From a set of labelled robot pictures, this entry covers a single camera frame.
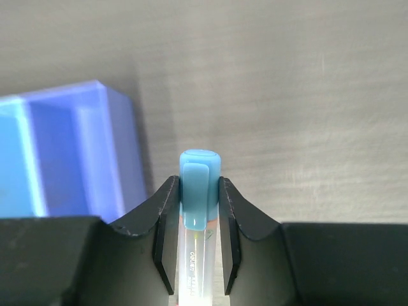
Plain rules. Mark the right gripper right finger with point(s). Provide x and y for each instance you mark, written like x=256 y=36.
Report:
x=266 y=262

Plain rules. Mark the purple bin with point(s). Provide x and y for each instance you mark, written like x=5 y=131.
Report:
x=88 y=150

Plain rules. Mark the clear pen blue cap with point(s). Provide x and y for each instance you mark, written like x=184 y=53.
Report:
x=199 y=172

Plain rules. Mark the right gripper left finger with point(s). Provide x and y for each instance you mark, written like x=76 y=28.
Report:
x=85 y=261

